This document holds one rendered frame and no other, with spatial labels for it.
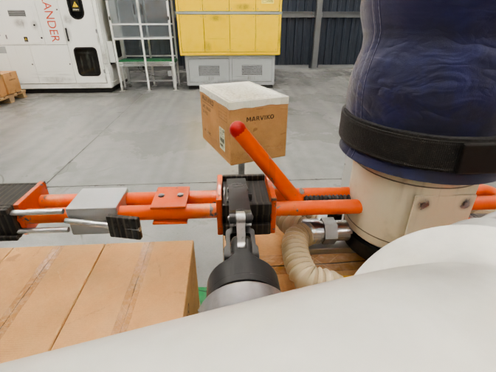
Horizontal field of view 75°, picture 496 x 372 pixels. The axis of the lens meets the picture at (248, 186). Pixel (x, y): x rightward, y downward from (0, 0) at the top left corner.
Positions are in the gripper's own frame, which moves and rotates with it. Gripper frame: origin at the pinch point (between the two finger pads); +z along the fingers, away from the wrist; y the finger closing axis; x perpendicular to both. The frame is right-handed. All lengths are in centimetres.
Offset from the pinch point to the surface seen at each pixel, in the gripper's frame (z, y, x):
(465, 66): -9.8, -20.6, 22.7
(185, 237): 156, 120, -35
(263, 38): 720, 13, 84
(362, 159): -4.3, -8.4, 16.3
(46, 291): 52, 66, -71
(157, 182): 249, 120, -72
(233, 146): 146, 45, 2
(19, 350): 27, 66, -67
